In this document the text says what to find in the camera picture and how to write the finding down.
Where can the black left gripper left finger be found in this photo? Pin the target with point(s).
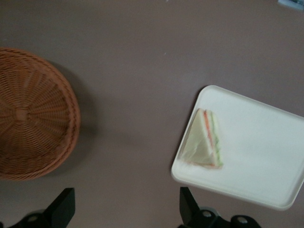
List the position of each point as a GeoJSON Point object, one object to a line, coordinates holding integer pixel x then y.
{"type": "Point", "coordinates": [57, 211]}

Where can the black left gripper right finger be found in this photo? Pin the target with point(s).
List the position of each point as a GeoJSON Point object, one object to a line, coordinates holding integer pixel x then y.
{"type": "Point", "coordinates": [197, 216]}

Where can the triangular sandwich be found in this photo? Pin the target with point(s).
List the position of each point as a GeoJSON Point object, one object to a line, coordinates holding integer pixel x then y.
{"type": "Point", "coordinates": [202, 142]}

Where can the beige rectangular tray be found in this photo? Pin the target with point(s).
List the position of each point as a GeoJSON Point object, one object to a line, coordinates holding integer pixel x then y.
{"type": "Point", "coordinates": [251, 152]}

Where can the round brown wicker basket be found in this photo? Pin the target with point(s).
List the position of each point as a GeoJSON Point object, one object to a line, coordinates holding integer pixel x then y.
{"type": "Point", "coordinates": [31, 114]}

